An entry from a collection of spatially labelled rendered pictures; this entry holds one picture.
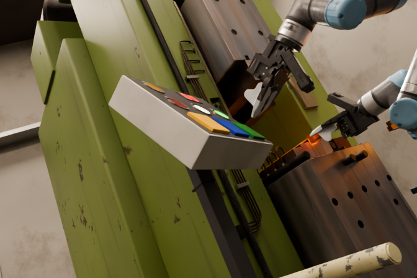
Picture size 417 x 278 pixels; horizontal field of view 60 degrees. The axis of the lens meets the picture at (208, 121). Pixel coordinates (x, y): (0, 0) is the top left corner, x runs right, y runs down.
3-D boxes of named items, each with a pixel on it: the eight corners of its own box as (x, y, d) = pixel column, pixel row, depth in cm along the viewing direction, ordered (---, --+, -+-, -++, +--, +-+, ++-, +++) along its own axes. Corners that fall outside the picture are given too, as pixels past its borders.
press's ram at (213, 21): (300, 58, 157) (260, -8, 171) (234, 59, 134) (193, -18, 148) (247, 110, 187) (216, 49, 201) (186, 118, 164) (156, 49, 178)
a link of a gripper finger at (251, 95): (239, 109, 96) (255, 78, 95) (256, 120, 93) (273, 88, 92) (233, 107, 94) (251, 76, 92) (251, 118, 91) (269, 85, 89)
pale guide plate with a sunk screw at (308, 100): (319, 105, 167) (301, 76, 173) (307, 107, 162) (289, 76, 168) (316, 107, 169) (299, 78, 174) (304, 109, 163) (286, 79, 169)
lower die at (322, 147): (336, 155, 133) (324, 135, 136) (301, 165, 121) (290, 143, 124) (269, 196, 164) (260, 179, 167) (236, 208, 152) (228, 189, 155)
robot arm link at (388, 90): (415, 91, 98) (397, 66, 101) (382, 113, 106) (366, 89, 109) (427, 89, 103) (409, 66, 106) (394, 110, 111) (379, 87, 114)
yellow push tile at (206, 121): (231, 131, 78) (206, 115, 82) (213, 128, 72) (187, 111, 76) (227, 138, 79) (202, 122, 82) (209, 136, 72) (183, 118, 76)
